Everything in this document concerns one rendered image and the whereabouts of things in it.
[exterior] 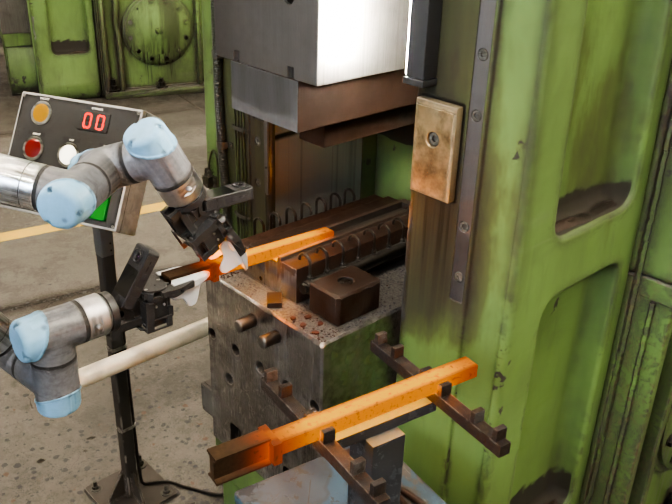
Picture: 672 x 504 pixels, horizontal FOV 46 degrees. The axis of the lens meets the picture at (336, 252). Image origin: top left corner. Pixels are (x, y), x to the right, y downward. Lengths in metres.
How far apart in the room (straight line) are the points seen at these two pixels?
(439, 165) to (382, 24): 0.28
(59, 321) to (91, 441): 1.43
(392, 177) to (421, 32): 0.71
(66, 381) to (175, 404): 1.48
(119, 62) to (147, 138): 5.07
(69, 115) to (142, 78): 4.55
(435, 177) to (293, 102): 0.29
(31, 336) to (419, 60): 0.77
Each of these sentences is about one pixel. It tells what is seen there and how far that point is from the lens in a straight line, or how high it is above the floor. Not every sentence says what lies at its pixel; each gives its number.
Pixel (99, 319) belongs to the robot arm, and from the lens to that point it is 1.40.
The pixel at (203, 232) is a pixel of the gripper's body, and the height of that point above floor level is 1.11.
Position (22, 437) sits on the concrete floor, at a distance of 2.85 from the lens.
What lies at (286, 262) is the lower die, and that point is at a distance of 1.59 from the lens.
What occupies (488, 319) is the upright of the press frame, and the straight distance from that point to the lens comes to 1.45.
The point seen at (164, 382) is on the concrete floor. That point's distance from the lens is 2.98.
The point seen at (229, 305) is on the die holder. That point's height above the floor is 0.87.
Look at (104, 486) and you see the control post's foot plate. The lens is 2.58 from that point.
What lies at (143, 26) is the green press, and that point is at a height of 0.54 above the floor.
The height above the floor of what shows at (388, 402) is 1.01.
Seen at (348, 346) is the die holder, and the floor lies 0.88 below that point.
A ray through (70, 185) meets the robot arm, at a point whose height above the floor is 1.26.
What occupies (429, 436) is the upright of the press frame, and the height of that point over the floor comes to 0.67.
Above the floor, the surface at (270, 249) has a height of 1.02.
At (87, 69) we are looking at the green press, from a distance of 6.46.
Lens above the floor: 1.72
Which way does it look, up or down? 26 degrees down
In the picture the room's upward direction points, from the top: 2 degrees clockwise
